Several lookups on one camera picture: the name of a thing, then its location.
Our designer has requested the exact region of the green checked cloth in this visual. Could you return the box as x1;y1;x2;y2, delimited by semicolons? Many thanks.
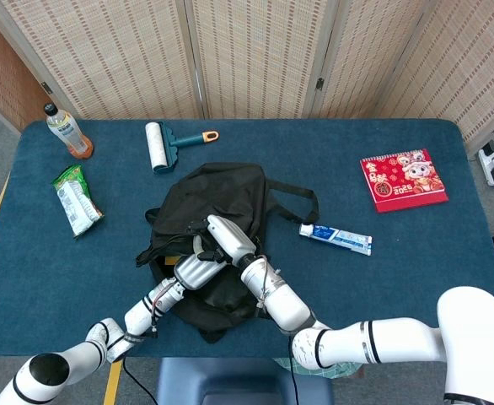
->
271;357;366;380

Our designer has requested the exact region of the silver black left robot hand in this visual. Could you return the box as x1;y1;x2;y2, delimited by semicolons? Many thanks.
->
174;251;228;292

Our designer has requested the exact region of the blue chair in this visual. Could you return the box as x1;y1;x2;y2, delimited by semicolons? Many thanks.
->
156;357;336;405

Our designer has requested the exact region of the black cable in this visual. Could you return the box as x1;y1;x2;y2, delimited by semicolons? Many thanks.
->
121;357;159;405
287;337;301;405

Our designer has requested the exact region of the orange drink bottle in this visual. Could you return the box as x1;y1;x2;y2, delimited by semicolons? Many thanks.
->
43;102;94;160

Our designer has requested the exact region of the white power strip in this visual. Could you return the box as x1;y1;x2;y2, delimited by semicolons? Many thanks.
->
477;141;494;187

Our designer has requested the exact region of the teal lint roller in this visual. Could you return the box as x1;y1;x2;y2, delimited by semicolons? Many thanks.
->
144;121;221;176

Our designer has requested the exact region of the red desk calendar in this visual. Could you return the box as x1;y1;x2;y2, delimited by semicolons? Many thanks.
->
359;148;449;214

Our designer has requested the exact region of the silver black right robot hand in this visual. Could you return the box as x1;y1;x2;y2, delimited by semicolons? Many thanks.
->
187;213;259;267

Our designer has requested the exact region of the black backpack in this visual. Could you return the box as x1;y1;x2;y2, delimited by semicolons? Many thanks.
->
135;162;320;343

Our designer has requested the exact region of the woven folding screen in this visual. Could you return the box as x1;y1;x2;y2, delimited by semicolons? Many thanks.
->
0;0;494;144

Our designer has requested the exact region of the green snack bag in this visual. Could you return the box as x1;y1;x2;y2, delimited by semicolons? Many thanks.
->
51;164;105;238

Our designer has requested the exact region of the white blue toothpaste tube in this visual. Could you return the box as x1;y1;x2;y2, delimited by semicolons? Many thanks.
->
298;222;373;257

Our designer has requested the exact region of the blue felt table cover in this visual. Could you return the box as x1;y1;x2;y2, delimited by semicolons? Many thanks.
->
0;118;494;359

